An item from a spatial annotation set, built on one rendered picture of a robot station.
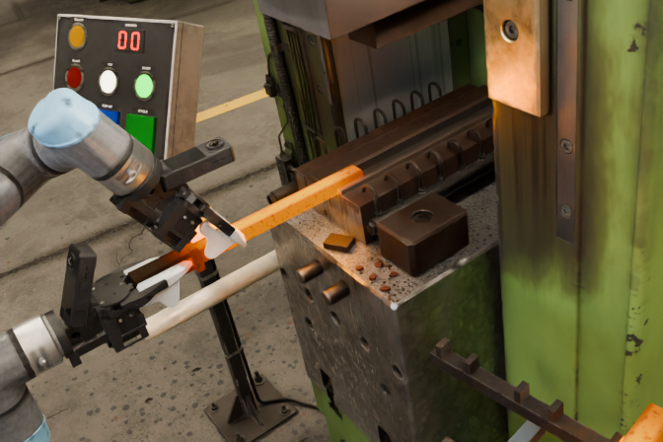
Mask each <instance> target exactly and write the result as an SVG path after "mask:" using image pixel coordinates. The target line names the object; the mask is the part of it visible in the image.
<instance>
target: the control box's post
mask: <svg viewBox="0 0 663 442"><path fill-rule="evenodd" d="M204 265H205V268H206V269H204V270H203V271H201V272H200V273H198V272H196V273H197V274H198V275H199V276H200V277H201V278H203V277H205V276H207V275H209V274H211V273H212V272H214V270H213V267H212V263H211V260H208V261H206V262H205V263H204ZM215 281H217V279H216V276H215V275H214V276H213V277H211V278H209V279H207V280H205V281H201V280H199V282H200V285H201V288H204V287H206V286H208V285H210V284H212V283H214V282H215ZM209 312H210V315H211V318H212V321H213V324H214V327H215V329H216V332H217V335H218V337H219V340H220V343H221V346H222V349H223V351H224V352H225V353H226V354H227V355H230V354H232V353H233V352H235V351H237V350H238V349H239V348H238V344H237V342H236V339H235V336H234V333H233V330H232V326H231V323H230V320H229V317H228V314H227V311H226V308H225V304H224V301H222V302H220V303H218V304H216V305H214V306H213V307H211V308H209ZM225 358H226V357H225ZM226 361H227V364H228V367H229V370H230V373H231V376H232V379H233V382H234V385H235V388H236V391H237V394H239V395H240V398H241V400H242V403H243V406H244V409H245V412H246V415H247V416H249V415H250V412H249V409H248V406H247V403H246V398H245V396H246V395H250V397H251V399H252V401H253V403H254V405H255V407H256V409H257V410H258V407H257V404H256V401H255V398H254V395H253V392H252V388H251V385H250V382H249V380H248V377H247V373H246V370H245V366H244V363H243V360H242V357H241V354H240V352H239V353H238V354H236V355H234V356H233V357H231V358H229V359H228V358H226Z"/></svg>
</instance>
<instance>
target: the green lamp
mask: <svg viewBox="0 0 663 442"><path fill-rule="evenodd" d="M152 87H153V85H152V81H151V79H150V77H149V76H147V75H141V76H140V77H139V78H138V79H137V81H136V91H137V94H138V95H139V96H140V97H142V98H146V97H148V96H149V95H150V94H151V91H152Z"/></svg>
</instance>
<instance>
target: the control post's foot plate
mask: <svg viewBox="0 0 663 442"><path fill-rule="evenodd" d="M255 374H256V375H255V377H254V378H253V380H254V383H255V386H256V389H257V391H258V396H259V398H260V399H261V400H262V401H268V400H273V399H279V398H285V397H283V396H282V395H281V394H280V393H279V392H278V391H277V390H276V388H275V387H274V386H273V385H272V384H271V383H270V382H269V381H268V380H267V379H266V377H265V376H264V375H263V374H259V373H258V370H255ZM249 382H250V381H249ZM250 385H251V382H250ZM251 388H252V385H251ZM252 392H253V395H254V398H255V401H256V404H257V407H258V410H257V409H256V407H255V405H254V403H253V401H252V399H251V397H250V395H246V396H245V398H246V403H247V406H248V409H249V412H250V415H249V416H247V415H246V412H245V409H244V406H243V403H242V400H241V398H240V395H239V394H237V391H236V389H235V390H234V391H232V392H230V393H229V394H227V395H225V396H224V397H222V398H221V399H219V400H217V401H216V402H215V401H212V402H211V404H210V405H208V406H207V407H206V408H205V409H204V412H205V414H206V415H207V416H208V419H209V420H210V421H211V423H213V424H214V425H215V427H216V428H217V431H218V433H219V434H220V435H221V436H222V437H224V438H225V439H226V441H227V442H257V441H259V440H261V439H263V438H265V437H267V436H268V435H269V434H271V432H273V431H274V430H275V429H276V428H278V427H280V426H282V425H284V424H285V423H287V422H288V421H289V420H291V419H292V418H293V417H294V416H296V415H298V414H299V412H300V411H299V410H298V409H297V407H296V406H295V405H292V404H291V403H290V402H276V403H270V404H261V403H259V402H258V401H257V398H256V396H255V393H254V390H253V388H252Z"/></svg>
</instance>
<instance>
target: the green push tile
mask: <svg viewBox="0 0 663 442"><path fill-rule="evenodd" d="M156 124H157V117H155V116H148V115H141V114H135V113H128V114H127V115H126V128H125V131H126V132H127V133H129V134H130V135H132V136H133V137H134V138H135V139H137V140H138V141H139V142H140V143H142V144H143V145H144V146H145V147H147V148H148V149H149V150H150V151H151V152H152V153H153V155H154V150H155V137H156Z"/></svg>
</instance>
